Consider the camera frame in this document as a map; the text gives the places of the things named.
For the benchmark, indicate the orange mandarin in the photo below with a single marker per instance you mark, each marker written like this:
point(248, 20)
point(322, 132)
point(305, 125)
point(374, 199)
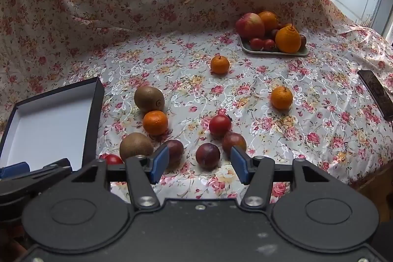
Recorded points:
point(155, 122)
point(281, 98)
point(220, 65)

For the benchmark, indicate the small red tomato right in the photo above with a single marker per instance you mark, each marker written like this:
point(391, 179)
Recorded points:
point(269, 45)

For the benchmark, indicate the dark plum on tray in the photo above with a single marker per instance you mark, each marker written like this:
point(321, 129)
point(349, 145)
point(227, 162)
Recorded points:
point(303, 40)

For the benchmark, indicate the red apple on tray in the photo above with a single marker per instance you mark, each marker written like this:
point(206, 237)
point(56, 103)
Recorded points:
point(250, 26)

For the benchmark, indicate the reddish plum right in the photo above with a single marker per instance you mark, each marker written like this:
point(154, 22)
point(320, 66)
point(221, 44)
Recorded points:
point(233, 139)

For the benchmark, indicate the black box white interior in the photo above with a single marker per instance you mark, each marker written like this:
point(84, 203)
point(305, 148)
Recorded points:
point(61, 123)

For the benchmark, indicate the orange on tray back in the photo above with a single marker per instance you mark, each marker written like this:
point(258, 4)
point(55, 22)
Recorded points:
point(270, 20)

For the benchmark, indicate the large knobbly orange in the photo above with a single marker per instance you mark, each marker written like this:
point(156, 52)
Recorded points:
point(288, 39)

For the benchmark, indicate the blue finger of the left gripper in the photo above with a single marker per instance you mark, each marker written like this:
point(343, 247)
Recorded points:
point(14, 170)

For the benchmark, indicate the dark purple plum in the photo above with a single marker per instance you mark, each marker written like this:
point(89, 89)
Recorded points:
point(208, 156)
point(176, 150)

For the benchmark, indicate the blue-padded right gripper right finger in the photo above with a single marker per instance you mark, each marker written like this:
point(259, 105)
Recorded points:
point(257, 173)

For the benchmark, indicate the pale green fruit tray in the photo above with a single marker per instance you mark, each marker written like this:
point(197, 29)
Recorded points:
point(245, 46)

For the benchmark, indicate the brown kiwi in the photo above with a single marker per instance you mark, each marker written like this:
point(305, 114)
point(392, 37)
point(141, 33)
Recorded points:
point(149, 98)
point(135, 144)

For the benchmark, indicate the small red tomato left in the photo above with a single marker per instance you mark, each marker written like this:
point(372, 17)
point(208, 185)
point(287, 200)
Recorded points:
point(257, 44)

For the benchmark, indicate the floral pink tablecloth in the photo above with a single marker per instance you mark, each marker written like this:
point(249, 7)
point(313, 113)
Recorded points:
point(333, 121)

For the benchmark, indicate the red tomato near box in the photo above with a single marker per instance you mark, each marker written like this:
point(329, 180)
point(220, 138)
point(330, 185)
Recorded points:
point(111, 159)

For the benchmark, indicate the black smartphone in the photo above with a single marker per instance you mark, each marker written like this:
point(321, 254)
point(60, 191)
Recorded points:
point(378, 93)

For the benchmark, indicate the dark purple plum middle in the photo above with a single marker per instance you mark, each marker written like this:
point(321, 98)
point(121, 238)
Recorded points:
point(208, 156)

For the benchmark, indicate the small red tomato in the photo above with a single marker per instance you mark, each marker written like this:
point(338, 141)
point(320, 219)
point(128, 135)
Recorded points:
point(269, 45)
point(257, 44)

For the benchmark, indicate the dark purple plum left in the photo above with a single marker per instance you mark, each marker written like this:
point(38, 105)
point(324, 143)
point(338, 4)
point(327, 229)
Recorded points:
point(176, 150)

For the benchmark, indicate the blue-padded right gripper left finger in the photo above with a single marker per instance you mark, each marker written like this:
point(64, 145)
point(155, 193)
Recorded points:
point(142, 173)

